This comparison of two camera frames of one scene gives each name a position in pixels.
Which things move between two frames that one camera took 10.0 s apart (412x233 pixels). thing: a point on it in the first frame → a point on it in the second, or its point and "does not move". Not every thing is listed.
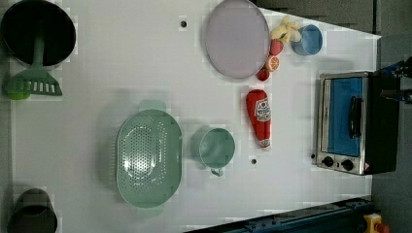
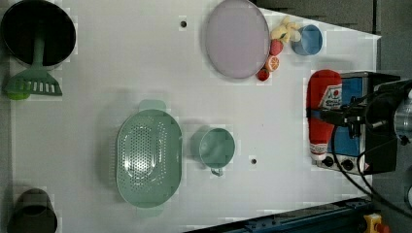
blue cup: x=311 y=42 does not move
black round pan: x=39 y=18 does not move
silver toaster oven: x=357 y=130 does not move
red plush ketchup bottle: x=258 y=105 → x=325 y=90
